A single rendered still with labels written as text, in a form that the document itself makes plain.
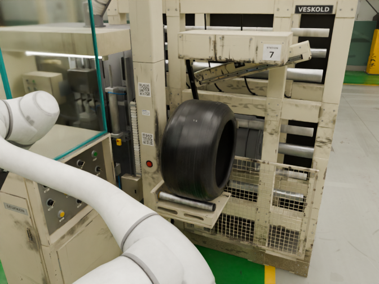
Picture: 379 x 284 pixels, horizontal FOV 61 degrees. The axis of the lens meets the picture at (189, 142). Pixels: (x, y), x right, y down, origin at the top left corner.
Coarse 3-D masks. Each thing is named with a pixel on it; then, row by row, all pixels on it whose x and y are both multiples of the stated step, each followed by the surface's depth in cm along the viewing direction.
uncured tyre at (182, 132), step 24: (168, 120) 169; (216, 120) 160; (168, 144) 160; (192, 144) 156; (216, 144) 158; (168, 168) 162; (192, 168) 157; (216, 168) 204; (192, 192) 166; (216, 192) 172
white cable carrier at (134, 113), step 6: (132, 102) 181; (132, 108) 183; (132, 114) 184; (132, 126) 187; (138, 138) 192; (138, 144) 191; (138, 150) 192; (138, 156) 194; (138, 162) 196; (138, 168) 198
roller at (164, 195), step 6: (162, 192) 188; (162, 198) 187; (168, 198) 185; (174, 198) 184; (180, 198) 183; (186, 198) 182; (186, 204) 182; (192, 204) 180; (198, 204) 179; (204, 204) 178; (210, 204) 177; (210, 210) 177
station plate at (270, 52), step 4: (264, 44) 165; (268, 44) 164; (264, 48) 166; (268, 48) 165; (272, 48) 164; (276, 48) 164; (280, 48) 163; (264, 52) 167; (268, 52) 166; (272, 52) 165; (276, 52) 164; (280, 52) 164; (264, 56) 168; (268, 56) 167; (272, 56) 166; (276, 56) 165; (276, 60) 166
